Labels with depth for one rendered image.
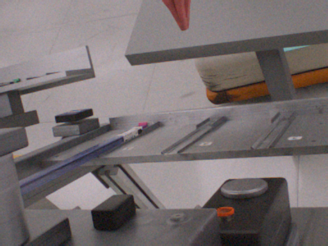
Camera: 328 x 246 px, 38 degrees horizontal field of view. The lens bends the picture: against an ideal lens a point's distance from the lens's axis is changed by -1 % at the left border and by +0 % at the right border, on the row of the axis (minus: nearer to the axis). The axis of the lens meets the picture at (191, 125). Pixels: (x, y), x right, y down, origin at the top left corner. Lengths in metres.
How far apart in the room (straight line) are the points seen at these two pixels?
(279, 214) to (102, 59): 1.96
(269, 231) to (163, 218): 0.05
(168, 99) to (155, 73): 0.17
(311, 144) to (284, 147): 0.03
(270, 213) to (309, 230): 0.09
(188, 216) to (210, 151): 0.37
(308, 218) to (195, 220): 0.16
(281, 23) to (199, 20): 0.20
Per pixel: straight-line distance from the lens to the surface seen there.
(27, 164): 0.65
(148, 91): 1.90
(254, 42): 1.03
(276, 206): 0.23
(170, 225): 0.18
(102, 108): 1.96
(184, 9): 0.62
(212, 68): 1.51
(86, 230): 0.19
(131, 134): 0.70
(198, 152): 0.55
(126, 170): 0.90
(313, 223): 0.32
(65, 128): 0.76
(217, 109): 0.74
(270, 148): 0.53
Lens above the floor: 1.29
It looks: 49 degrees down
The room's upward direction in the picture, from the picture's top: 31 degrees counter-clockwise
